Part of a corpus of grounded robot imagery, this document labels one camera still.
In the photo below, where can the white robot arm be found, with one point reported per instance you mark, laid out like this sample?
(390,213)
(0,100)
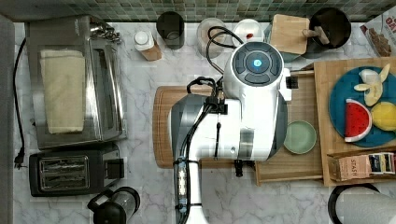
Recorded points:
(244,118)

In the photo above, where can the bamboo drawer cabinet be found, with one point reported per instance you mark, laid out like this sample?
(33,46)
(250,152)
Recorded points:
(332,143)

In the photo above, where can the black two-slot toaster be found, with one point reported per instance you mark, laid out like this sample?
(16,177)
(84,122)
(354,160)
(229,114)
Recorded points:
(74,171)

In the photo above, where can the white bowl with red item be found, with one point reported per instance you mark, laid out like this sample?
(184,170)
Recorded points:
(249,30)

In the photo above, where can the orange juice bottle white cap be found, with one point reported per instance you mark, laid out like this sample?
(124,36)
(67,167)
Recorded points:
(145,43)

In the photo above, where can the bamboo drawer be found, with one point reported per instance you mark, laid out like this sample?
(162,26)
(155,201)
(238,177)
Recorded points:
(288,166)

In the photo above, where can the clear cereal container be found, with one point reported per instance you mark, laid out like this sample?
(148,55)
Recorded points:
(203,38)

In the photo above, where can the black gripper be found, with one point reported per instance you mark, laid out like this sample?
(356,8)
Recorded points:
(238,165)

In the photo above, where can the beige cloth on oven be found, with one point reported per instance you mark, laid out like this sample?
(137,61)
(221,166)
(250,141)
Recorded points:
(63,75)

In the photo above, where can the small green dish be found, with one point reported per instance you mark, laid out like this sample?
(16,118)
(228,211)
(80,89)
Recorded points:
(301,137)

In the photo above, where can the black coffee grinder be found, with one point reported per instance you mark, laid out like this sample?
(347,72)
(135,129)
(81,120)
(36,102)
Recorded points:
(114,207)

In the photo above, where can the wooden spoon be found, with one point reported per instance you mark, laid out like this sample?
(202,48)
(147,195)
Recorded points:
(317,32)

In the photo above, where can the container with bamboo lid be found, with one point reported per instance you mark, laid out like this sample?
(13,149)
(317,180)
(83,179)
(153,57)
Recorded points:
(285,33)

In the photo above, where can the toy watermelon slice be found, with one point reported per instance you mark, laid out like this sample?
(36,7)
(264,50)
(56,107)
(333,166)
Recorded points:
(358,121)

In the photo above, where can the bamboo cutting board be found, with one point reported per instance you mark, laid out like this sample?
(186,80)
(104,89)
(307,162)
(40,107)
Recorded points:
(165,98)

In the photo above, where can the toy yellow lemon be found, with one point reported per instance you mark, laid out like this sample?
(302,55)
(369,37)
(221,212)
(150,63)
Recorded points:
(384,116)

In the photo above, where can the cereal box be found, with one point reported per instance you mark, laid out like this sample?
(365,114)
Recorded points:
(381,33)

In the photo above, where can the silver toaster oven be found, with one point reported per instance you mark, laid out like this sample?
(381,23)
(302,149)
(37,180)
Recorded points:
(104,118)

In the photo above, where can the black utensil pot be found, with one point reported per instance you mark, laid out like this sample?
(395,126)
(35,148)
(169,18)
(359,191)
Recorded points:
(336,26)

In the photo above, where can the dark glass jar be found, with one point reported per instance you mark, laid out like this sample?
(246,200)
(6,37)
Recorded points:
(170,26)

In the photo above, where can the toy peeled banana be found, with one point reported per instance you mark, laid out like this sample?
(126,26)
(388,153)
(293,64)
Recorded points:
(372,84)

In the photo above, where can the stash tea packet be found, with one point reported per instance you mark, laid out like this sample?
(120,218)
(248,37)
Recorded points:
(354,167)

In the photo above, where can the dark tea packet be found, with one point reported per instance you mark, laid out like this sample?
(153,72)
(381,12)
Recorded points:
(375,161)

